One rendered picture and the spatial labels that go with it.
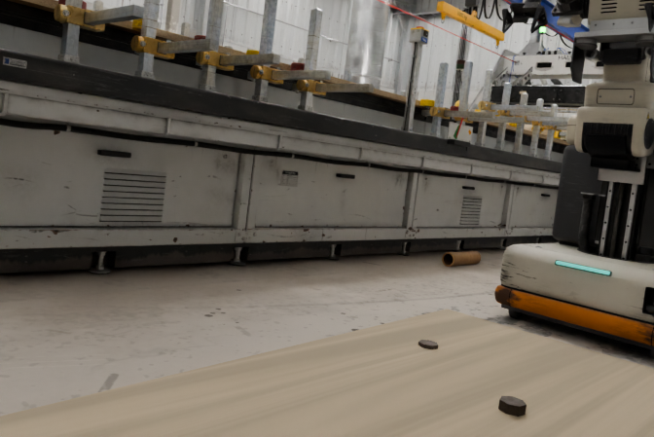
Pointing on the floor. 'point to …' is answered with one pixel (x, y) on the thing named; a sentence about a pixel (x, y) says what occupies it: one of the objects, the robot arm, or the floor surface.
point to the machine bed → (230, 181)
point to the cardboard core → (460, 258)
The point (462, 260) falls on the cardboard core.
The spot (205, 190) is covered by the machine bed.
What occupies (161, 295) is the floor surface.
